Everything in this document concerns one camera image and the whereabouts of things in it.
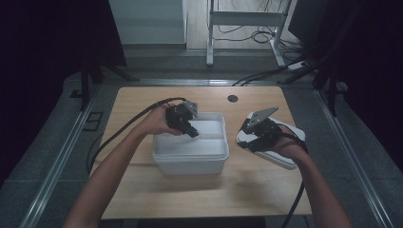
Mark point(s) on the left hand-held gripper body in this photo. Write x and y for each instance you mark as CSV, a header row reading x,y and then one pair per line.
x,y
179,114

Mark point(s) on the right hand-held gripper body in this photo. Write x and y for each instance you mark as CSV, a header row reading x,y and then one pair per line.
x,y
263,133

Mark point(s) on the white plastic storage box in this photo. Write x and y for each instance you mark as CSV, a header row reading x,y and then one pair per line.
x,y
190,148

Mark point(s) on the person's left hand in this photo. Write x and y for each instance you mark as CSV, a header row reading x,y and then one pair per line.
x,y
157,122

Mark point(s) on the person's right hand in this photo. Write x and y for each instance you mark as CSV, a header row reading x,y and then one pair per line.
x,y
290,147

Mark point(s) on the round black table grommet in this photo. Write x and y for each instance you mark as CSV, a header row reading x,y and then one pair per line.
x,y
233,98

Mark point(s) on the white power strip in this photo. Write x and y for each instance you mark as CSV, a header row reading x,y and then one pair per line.
x,y
297,65

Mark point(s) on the black stand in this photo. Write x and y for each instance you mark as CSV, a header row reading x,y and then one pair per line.
x,y
331,85
85,85

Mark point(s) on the black floor socket panel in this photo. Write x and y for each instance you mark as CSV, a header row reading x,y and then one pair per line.
x,y
93,121

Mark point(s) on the dark monitor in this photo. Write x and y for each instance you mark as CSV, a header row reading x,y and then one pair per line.
x,y
305,22

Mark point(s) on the dark curtain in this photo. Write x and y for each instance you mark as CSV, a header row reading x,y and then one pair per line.
x,y
374,63
47,47

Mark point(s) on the metal floor rail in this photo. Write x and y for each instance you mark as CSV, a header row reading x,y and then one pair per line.
x,y
351,152
57,164

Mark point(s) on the white metal stand frame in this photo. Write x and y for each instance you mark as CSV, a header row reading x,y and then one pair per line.
x,y
247,18

